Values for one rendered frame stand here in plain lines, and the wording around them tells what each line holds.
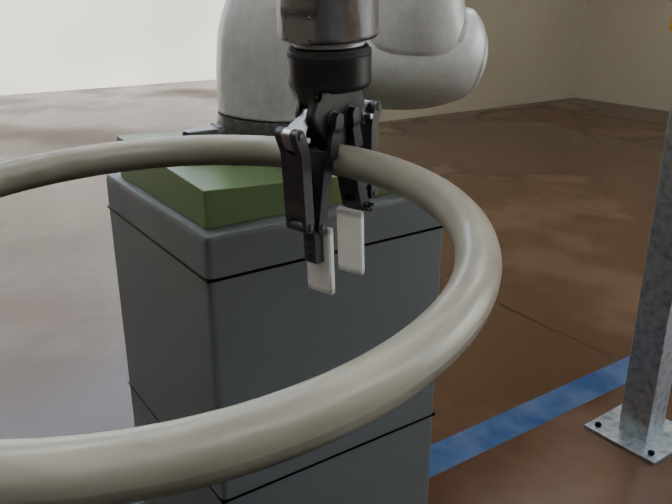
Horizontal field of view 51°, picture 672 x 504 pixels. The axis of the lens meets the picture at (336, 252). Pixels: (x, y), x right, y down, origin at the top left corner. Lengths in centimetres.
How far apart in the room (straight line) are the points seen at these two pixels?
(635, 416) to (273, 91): 133
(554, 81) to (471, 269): 739
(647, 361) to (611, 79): 607
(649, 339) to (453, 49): 106
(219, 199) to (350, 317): 28
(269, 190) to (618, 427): 135
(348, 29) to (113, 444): 41
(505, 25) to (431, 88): 610
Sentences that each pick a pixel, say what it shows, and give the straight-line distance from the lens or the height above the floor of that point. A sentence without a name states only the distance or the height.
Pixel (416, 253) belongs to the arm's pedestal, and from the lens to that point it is 109.
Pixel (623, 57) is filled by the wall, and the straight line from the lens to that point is 775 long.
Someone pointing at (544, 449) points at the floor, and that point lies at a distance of 192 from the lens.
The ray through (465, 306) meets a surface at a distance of 39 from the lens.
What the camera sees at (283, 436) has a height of 91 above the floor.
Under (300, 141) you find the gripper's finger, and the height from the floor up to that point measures 96.
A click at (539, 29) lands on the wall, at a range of 752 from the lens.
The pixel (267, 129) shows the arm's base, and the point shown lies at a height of 89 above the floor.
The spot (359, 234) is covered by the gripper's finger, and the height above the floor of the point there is 85.
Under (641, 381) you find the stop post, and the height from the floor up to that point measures 17.
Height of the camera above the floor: 109
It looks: 20 degrees down
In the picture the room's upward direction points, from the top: straight up
